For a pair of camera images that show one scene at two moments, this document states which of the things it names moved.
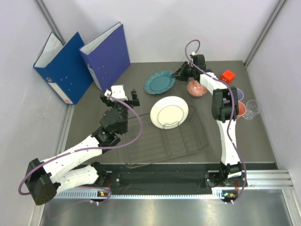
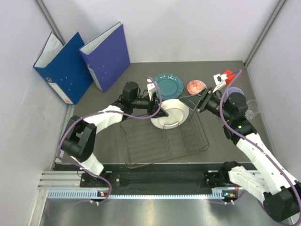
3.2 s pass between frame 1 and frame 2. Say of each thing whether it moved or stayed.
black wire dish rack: stayed
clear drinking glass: stayed
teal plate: moved
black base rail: stayed
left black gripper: moved
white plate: stayed
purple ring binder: stayed
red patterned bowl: stayed
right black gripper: moved
